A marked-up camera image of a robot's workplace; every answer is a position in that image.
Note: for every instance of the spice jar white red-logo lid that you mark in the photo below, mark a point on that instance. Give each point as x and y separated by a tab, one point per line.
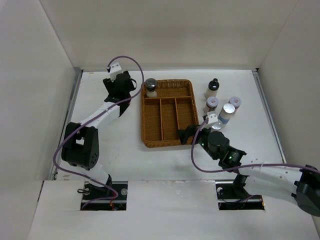
212	103

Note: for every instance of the blue label jar silver lid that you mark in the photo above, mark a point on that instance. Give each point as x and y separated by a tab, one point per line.
226	113

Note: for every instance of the brown wicker divided basket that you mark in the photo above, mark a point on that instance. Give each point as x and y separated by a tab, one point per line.
172	109

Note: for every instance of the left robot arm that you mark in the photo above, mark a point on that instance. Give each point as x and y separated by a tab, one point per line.
81	151

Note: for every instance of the glass grinder jar black lid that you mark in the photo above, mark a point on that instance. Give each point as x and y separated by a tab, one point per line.
151	85

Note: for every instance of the black cap white bottle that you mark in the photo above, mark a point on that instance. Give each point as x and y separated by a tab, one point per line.
212	89

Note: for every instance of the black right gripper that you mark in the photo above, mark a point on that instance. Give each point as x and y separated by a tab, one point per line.
190	131

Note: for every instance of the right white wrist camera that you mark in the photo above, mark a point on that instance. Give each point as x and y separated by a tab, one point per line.
210	119

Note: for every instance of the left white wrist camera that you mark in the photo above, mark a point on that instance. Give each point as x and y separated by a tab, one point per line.
114	70

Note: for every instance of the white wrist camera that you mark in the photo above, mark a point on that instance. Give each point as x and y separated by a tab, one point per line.
114	70
210	119

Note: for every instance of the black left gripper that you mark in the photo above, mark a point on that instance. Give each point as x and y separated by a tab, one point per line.
111	85

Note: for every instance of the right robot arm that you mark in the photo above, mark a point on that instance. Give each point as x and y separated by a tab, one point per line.
296	184

